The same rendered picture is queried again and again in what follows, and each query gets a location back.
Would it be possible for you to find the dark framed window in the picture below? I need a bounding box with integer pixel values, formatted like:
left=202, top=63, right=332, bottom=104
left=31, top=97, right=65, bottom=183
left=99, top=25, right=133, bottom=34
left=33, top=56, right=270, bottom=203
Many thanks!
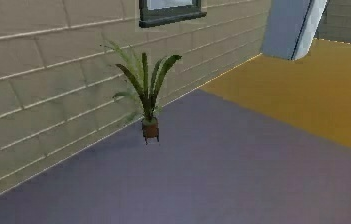
left=138, top=0, right=208, bottom=29

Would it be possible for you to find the green house plant brown pot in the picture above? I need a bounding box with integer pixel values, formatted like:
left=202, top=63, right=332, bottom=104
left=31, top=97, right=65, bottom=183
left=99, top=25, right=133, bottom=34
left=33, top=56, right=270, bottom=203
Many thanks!
left=100, top=40, right=183, bottom=146

